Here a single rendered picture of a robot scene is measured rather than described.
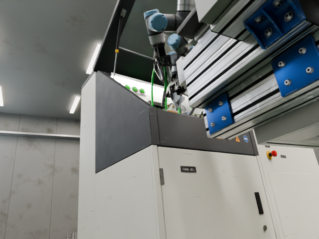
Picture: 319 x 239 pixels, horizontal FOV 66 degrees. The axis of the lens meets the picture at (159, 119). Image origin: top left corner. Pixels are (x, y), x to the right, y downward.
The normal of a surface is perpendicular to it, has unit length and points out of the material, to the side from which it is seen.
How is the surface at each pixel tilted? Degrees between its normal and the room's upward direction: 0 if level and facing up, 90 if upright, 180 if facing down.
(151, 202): 90
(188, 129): 90
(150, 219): 90
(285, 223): 90
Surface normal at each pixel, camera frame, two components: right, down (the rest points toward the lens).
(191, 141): 0.57, -0.36
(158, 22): 0.17, 0.35
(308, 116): -0.88, -0.10
